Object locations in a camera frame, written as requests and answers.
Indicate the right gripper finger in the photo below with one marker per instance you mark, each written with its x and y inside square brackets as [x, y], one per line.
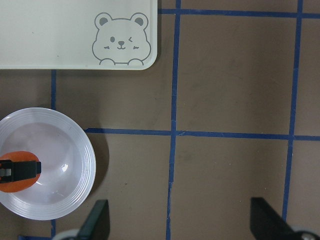
[97, 224]
[266, 224]

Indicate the cream bear tray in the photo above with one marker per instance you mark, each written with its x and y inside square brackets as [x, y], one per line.
[78, 34]

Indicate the orange fruit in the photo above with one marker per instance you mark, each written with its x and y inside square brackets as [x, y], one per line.
[20, 185]

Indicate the white round plate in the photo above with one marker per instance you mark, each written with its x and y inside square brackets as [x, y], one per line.
[68, 162]

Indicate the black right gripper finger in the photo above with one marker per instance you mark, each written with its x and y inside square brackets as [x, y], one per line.
[12, 171]

